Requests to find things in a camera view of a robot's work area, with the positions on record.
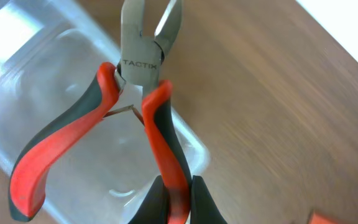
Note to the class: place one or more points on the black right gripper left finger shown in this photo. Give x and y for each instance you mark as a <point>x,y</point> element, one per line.
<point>154,208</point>

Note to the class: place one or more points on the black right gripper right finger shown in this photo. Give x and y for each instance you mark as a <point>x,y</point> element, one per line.
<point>203,207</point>

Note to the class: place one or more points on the red black cutting pliers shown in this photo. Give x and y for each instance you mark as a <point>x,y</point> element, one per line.
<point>141,59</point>

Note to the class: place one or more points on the clear plastic container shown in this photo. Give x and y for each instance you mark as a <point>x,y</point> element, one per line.
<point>50,52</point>

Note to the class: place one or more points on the orange screwdriver bit holder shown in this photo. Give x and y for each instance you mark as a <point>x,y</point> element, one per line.
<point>319,218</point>

